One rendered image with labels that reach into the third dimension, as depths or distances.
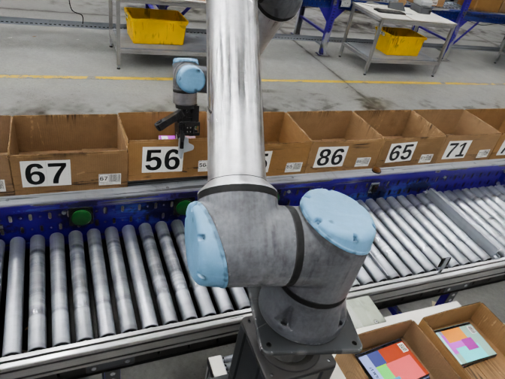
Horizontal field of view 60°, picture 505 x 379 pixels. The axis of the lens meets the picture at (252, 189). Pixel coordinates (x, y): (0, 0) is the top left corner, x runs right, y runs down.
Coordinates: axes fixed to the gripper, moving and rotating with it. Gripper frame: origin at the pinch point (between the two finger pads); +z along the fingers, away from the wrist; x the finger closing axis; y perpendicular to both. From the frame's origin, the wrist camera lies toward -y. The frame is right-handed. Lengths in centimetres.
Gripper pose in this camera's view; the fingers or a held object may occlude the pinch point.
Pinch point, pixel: (179, 155)
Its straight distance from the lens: 174.8
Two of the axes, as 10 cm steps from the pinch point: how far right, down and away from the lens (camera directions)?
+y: 9.2, -0.8, 3.8
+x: -3.9, -3.6, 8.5
